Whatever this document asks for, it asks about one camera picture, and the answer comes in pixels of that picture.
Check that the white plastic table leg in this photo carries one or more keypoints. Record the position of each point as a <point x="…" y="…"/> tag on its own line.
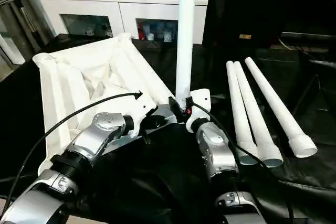
<point x="275" y="103"/>
<point x="237" y="103"/>
<point x="186" y="35"/>
<point x="254" y="111"/>

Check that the white plastic table top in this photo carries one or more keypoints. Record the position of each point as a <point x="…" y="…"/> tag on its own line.
<point x="73" y="82"/>

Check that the small yellow label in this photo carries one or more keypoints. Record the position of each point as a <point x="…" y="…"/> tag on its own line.
<point x="245" y="37"/>

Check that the black plastic mat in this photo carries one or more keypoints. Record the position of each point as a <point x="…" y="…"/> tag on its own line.
<point x="310" y="87"/>

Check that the black bench with silver rail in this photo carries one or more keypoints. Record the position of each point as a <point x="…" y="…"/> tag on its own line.
<point x="312" y="43"/>

